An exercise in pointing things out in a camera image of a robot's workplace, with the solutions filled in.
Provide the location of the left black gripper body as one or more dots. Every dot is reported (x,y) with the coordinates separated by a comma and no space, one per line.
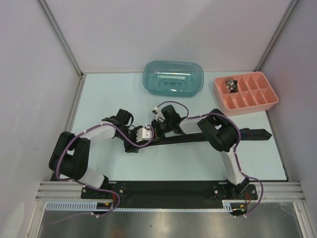
(130,139)

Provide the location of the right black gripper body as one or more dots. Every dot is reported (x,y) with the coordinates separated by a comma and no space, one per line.
(161,128)

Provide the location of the dark striped necktie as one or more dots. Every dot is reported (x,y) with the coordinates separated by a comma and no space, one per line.
(246,135)

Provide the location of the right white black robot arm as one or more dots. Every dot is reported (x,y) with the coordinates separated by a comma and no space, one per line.
(214,128)

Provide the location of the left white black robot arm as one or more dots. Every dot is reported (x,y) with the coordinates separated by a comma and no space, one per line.
(70,157)

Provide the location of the teal transparent plastic tub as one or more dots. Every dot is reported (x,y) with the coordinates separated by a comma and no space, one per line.
(173,78)

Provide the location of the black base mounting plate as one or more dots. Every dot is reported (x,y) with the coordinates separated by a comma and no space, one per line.
(174,195)

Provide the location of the rolled tie in tray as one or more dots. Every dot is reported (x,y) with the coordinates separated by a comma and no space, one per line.
(232,85)

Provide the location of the pink compartment organizer tray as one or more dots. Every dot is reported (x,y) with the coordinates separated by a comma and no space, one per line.
(255,94)

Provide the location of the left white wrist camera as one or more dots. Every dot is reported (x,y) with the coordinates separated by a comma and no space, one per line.
(144,134)

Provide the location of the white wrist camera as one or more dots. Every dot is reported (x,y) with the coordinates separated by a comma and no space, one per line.
(157,113)
(144,134)

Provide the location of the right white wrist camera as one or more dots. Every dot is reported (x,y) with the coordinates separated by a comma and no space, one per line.
(157,113)

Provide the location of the aluminium extrusion rail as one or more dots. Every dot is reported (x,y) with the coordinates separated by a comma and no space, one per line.
(71,191)

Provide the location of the white slotted cable duct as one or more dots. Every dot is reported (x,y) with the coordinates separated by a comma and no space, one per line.
(86,206)

